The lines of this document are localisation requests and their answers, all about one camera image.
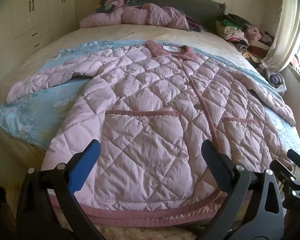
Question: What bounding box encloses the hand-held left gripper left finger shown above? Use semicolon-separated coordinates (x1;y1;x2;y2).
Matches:
16;139;105;240

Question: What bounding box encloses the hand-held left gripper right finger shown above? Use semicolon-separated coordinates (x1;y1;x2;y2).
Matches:
201;139;287;240

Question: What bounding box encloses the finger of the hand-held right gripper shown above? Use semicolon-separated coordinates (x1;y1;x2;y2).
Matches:
269;159;300;181
287;149;300;167

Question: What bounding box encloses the pink quilted coat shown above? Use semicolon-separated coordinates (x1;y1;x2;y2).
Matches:
6;40;297;227

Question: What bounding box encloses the bag stuffed with clothes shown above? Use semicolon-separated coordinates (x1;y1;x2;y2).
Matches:
257;62;288;95

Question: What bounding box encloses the pile of folded clothes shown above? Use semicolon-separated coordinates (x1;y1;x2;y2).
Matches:
215;12;275;63

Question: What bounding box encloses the blue cartoon printed blanket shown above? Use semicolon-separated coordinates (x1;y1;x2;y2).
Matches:
0;39;300;160

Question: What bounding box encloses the cream curtain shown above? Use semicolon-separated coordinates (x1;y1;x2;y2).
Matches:
261;0;300;73

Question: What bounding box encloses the bed with beige sheet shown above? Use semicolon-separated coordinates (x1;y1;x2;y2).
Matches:
0;24;300;180

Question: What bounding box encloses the striped multicolour cloth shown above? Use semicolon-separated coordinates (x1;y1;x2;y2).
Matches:
186;16;211;32

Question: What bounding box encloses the cream built-in wardrobe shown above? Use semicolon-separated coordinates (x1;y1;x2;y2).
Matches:
0;0;78;80

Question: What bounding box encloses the crumpled pink padded jacket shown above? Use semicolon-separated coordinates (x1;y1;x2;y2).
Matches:
79;0;190;30

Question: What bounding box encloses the grey padded headboard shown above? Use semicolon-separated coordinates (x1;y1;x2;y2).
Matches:
100;0;227;27

